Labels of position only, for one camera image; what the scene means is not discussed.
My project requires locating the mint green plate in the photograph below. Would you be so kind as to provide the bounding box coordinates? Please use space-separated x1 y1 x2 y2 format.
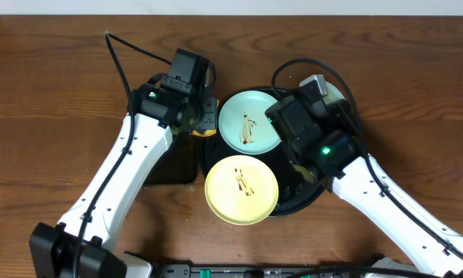
323 82 345 105
218 90 281 155

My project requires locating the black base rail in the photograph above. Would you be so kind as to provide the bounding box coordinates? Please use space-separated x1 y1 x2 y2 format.
149 263 433 278

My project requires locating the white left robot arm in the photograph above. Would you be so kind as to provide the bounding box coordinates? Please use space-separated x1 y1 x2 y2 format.
29 83 219 277

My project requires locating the yellow plate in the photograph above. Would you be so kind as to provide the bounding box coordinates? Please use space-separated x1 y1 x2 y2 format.
205 155 279 225

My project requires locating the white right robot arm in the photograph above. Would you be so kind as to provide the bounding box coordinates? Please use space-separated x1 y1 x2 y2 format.
268 97 463 277

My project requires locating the round black tray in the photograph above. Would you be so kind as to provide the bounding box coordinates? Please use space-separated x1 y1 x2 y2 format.
199 87 324 217

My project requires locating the rectangular black tray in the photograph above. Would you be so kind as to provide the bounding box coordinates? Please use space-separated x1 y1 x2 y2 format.
144 134 198 185

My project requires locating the orange green sponge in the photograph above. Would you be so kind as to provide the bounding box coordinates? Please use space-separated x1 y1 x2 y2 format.
192 129 216 137

